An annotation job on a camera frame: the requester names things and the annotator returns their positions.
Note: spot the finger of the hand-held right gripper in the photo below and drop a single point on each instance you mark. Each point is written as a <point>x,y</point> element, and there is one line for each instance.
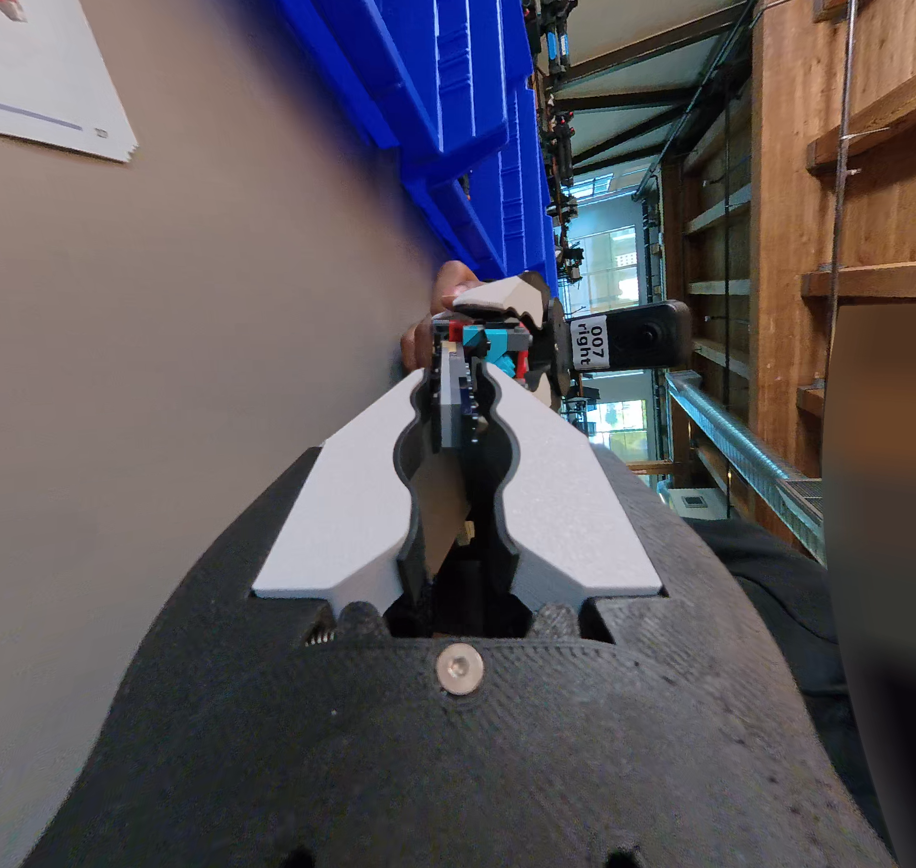
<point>547,387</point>
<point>494,294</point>

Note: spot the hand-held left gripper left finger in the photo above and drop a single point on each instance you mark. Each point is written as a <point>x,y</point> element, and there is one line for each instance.
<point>343,517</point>

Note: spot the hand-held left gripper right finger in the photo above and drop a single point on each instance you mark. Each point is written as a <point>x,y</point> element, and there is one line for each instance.
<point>572,517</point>

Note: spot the multicolour toy brick model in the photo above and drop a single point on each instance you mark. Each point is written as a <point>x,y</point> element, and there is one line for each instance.
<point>451,410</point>

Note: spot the person's right hand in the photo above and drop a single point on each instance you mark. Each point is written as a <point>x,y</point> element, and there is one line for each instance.
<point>454,281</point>

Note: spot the blue plastic storage bin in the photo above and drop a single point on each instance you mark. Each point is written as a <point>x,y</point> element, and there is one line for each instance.
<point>515,188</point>
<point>358,23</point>

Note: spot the metal ceiling vent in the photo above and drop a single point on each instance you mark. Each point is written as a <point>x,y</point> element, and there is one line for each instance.
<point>698,501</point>

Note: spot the equipment rig blue lights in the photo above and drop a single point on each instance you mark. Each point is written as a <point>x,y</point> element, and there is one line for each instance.
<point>554,45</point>

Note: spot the toy brick instruction booklet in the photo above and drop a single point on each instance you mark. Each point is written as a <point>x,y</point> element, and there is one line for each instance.
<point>50,80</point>

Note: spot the galvanized metal duct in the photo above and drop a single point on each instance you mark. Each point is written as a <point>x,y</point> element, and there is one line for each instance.
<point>737,446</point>

